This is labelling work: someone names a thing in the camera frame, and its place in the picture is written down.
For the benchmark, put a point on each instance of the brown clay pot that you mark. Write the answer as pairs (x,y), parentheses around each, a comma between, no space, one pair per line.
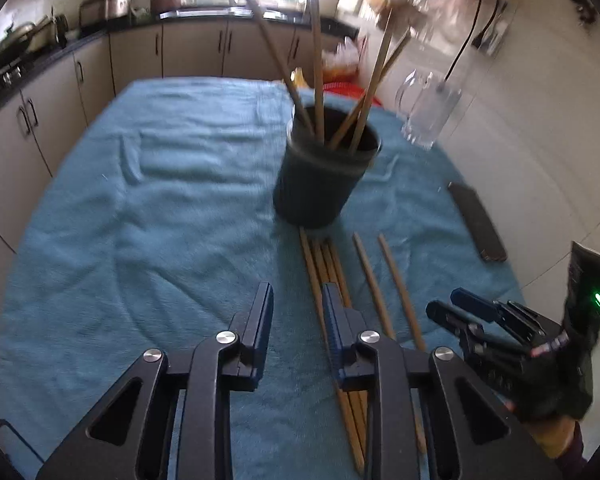
(166,0)

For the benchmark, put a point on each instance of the black wok with steel lid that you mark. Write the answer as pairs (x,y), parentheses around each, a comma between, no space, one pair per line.
(15,42)

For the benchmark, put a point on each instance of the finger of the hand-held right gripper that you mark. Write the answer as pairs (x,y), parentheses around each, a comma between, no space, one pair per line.
(472,304)
(442,314)

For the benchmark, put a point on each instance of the silver rice cooker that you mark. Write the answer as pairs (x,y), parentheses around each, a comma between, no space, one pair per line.
(115,5)

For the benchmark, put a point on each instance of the steel kitchen sink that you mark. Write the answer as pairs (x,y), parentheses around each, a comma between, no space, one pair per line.
(215,11)

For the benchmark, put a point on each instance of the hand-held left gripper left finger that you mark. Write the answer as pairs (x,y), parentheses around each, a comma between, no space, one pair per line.
(264,320)

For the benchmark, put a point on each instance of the black gas stove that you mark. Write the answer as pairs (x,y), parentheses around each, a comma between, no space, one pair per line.
(5,77)

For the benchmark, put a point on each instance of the red plastic basin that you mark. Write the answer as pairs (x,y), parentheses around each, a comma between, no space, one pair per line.
(352,91)

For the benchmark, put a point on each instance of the clear hanging plastic bag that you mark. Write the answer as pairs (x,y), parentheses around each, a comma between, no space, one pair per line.
(445,0)

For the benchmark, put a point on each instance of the clear glass mug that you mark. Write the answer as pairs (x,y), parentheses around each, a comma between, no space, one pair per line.
(427,110)

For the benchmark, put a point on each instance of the wooden chopstick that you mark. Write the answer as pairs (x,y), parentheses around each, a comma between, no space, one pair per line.
(313,280)
(378,60)
(328,270)
(320,270)
(400,290)
(372,285)
(340,275)
(275,55)
(395,57)

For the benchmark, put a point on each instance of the blue towel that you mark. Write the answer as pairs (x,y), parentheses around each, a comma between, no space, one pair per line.
(170,200)

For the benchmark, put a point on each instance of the dark green utensil cup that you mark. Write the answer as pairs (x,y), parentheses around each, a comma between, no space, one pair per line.
(320,185)

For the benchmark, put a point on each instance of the black smartphone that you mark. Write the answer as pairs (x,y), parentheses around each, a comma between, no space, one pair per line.
(480,222)

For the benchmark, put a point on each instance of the person's right hand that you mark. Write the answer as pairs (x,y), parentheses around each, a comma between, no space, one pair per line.
(552,437)

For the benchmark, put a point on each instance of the black kitchen countertop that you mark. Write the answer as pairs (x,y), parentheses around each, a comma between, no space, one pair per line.
(87,41)

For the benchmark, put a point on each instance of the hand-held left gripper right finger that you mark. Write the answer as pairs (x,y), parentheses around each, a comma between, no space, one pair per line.
(332,325)

